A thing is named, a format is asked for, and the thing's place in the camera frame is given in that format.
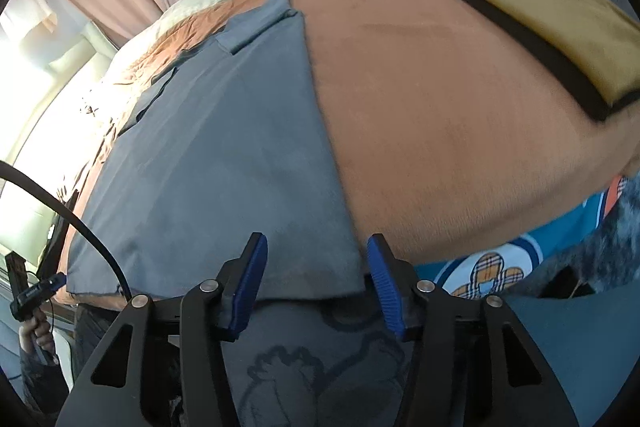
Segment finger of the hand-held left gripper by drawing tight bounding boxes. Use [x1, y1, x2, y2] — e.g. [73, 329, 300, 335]
[44, 273, 69, 295]

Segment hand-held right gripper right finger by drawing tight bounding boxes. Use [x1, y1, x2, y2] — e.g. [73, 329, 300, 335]
[366, 234, 581, 427]

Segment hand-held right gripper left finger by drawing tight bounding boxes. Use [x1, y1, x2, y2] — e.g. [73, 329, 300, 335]
[55, 232, 269, 427]

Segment grey t-shirt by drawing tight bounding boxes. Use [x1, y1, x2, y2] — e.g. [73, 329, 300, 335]
[65, 0, 366, 303]

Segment person's left hand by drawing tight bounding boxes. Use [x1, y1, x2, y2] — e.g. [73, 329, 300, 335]
[19, 308, 56, 359]

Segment person's grey patterned trousers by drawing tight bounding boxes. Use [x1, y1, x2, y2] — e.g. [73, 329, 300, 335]
[75, 297, 416, 427]

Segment cream padded headboard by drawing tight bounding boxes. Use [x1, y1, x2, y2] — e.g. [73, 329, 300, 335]
[0, 22, 121, 258]

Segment teal printed bedsheet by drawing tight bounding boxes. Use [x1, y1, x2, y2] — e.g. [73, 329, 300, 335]
[415, 177, 631, 303]

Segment orange-brown blanket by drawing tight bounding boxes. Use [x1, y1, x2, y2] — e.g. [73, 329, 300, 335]
[55, 0, 640, 268]

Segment blue-grey cloth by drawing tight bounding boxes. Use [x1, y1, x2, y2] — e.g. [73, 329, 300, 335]
[502, 277, 640, 427]

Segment grey fluffy rug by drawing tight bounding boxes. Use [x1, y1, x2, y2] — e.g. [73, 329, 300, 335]
[530, 172, 640, 298]

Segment plain black folded garment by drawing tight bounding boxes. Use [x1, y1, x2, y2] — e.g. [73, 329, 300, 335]
[416, 0, 640, 122]

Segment brown folded garment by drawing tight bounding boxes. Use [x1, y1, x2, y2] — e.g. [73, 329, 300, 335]
[422, 0, 640, 108]

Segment thick black cable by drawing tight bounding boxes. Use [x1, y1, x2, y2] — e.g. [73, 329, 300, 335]
[0, 160, 132, 300]

